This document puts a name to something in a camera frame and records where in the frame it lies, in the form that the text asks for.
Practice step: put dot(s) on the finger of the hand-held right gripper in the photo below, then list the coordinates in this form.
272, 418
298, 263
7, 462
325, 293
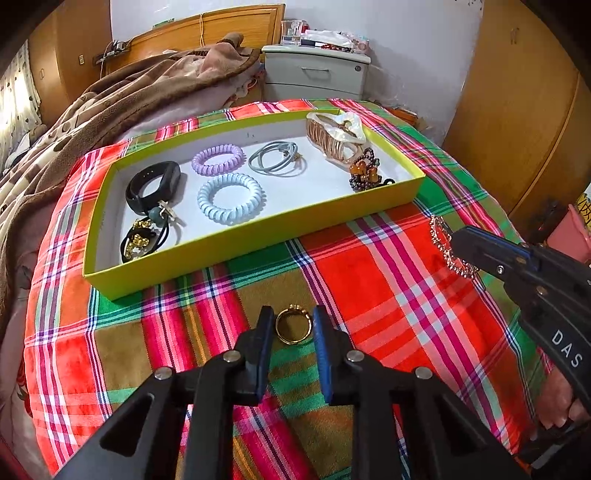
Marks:
485, 251

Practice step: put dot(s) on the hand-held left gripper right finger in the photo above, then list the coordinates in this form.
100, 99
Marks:
322, 355

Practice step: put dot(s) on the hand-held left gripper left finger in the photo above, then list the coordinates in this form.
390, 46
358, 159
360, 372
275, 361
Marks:
263, 355

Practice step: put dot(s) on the yellow-green cardboard box tray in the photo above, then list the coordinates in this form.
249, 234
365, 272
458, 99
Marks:
277, 203

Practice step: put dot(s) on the person's right hand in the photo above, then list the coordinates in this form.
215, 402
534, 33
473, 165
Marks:
556, 399

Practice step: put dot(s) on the pink container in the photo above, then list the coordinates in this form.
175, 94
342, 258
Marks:
570, 235

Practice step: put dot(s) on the red green plaid blanket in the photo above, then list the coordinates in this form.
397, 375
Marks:
392, 300

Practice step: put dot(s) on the large wooden wardrobe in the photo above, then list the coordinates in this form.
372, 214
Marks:
521, 115

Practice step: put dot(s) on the beige hair claw clip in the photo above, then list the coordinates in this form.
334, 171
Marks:
332, 138

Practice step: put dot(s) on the black smart band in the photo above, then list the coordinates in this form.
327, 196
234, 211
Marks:
138, 194

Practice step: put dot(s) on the grey nightstand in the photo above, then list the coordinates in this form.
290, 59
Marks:
318, 74

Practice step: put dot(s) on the floral bedsheet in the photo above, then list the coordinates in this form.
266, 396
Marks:
18, 369

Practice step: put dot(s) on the clutter on nightstand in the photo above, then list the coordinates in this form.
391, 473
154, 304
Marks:
337, 40

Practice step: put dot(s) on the brown patterned blanket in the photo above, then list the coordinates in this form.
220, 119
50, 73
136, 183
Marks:
92, 120

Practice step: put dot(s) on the clear glass cup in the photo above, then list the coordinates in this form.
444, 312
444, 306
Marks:
291, 33

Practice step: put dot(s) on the wooden headboard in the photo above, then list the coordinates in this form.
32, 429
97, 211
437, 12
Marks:
184, 32

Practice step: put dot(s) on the power strip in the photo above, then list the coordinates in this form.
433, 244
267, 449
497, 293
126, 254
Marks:
113, 50

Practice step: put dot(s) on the patterned curtain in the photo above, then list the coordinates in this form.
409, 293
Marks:
18, 101

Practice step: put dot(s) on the wooden cabinet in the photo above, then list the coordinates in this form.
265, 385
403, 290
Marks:
69, 55

